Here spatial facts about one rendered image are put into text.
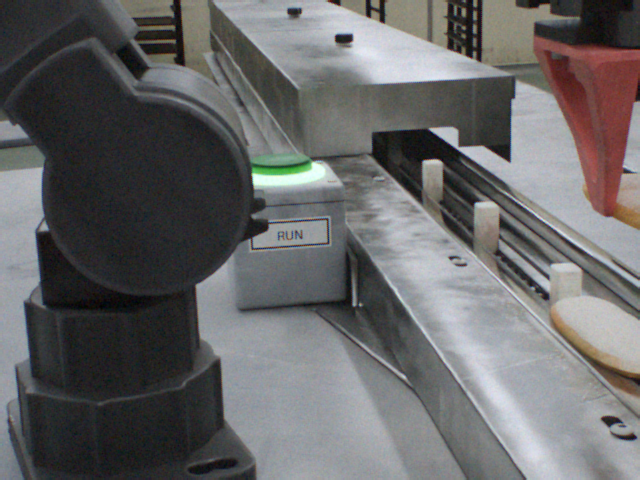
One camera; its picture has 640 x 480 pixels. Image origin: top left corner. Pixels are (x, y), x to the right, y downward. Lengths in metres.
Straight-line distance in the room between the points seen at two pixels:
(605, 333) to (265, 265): 0.23
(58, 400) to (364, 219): 0.31
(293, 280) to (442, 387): 0.21
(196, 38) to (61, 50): 7.07
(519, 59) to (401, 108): 6.98
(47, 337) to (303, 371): 0.17
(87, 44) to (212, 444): 0.18
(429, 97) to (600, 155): 0.47
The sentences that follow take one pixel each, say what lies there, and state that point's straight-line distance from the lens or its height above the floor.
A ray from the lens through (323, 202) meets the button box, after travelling 0.68.
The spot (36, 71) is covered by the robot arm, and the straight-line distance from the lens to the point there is 0.42.
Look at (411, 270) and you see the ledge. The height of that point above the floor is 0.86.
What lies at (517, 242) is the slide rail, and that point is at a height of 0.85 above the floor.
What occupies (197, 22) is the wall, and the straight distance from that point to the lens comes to 7.48.
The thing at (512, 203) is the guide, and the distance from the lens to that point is 0.78.
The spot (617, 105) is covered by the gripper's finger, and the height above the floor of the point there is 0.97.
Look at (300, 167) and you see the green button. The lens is 0.69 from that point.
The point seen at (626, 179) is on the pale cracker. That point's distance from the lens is 0.52.
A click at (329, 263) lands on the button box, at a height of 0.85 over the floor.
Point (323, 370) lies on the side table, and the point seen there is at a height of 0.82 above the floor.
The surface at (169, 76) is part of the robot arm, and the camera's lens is 0.48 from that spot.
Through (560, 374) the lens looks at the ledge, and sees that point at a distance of 0.49.
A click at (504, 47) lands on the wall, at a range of 7.86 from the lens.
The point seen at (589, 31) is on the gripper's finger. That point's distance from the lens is 0.47.
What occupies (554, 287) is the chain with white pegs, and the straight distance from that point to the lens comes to 0.60.
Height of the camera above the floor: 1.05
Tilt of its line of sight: 16 degrees down
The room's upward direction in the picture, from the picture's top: 2 degrees counter-clockwise
